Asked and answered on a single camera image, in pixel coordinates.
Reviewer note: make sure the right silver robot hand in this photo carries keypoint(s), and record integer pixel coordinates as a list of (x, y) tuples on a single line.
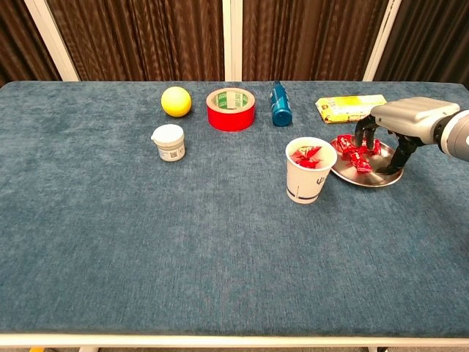
[(414, 113)]

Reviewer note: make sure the red candy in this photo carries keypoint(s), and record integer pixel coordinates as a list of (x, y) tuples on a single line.
[(344, 143), (357, 155), (363, 167), (306, 150), (377, 148), (296, 157), (311, 162)]

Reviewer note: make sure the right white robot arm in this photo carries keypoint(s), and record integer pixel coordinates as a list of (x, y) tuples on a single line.
[(456, 135)]

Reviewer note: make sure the metal bowl of red candies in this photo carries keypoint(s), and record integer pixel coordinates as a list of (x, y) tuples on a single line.
[(366, 177)]

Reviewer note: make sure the white paper cup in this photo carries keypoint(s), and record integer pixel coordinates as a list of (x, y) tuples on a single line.
[(304, 183)]

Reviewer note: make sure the yellow snack box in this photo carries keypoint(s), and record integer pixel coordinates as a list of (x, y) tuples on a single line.
[(340, 108)]

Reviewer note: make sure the brown pleated curtain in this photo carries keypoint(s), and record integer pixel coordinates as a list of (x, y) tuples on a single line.
[(311, 36), (18, 36), (146, 36), (432, 29)]

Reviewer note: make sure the blue spray bottle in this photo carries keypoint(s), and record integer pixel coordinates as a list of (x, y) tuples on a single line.
[(281, 110)]

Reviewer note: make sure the red tape roll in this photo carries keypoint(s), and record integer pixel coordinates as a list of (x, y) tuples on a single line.
[(231, 121)]

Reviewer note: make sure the yellow ball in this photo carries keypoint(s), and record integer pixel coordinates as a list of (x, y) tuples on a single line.
[(176, 101)]

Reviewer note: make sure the small white jar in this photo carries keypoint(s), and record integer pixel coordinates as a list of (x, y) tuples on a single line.
[(169, 144)]

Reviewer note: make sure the blue fabric table cover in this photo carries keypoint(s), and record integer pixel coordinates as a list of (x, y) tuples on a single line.
[(146, 238)]

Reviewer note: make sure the yellow floor tape strip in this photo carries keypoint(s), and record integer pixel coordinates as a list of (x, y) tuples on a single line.
[(36, 350)]

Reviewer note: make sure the white partition post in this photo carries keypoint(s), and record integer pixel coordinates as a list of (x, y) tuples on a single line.
[(383, 36), (232, 36), (51, 40)]

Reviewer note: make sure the white table frame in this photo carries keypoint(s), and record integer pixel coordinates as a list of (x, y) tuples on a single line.
[(220, 341)]

